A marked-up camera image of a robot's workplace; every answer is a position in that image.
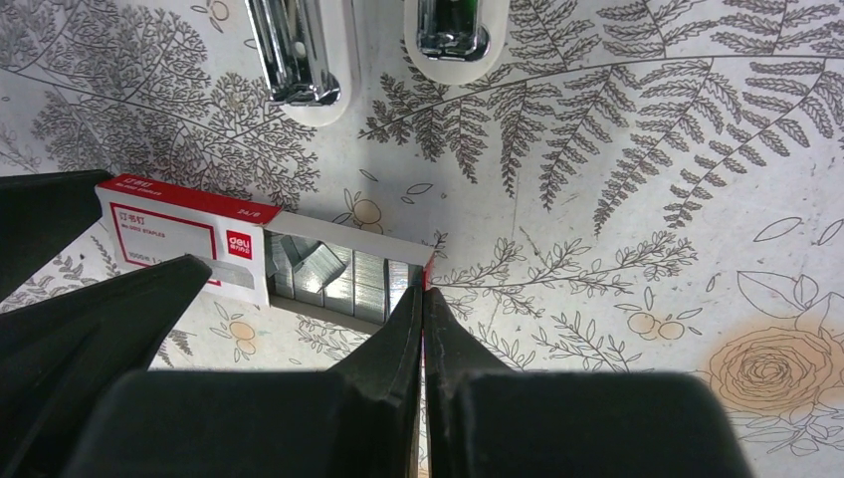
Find floral patterned table mat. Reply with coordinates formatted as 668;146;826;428
1;1;843;477

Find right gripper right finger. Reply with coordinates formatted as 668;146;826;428
422;289;751;477

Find staple box tray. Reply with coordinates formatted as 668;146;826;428
264;212;435;334

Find red white staple box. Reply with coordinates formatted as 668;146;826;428
95;174;281;306

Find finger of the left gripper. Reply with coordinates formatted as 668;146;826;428
1;169;112;299
1;255;211;477

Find pink stapler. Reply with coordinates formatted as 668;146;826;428
246;0;361;127

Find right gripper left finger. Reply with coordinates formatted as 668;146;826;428
64;286;424;477

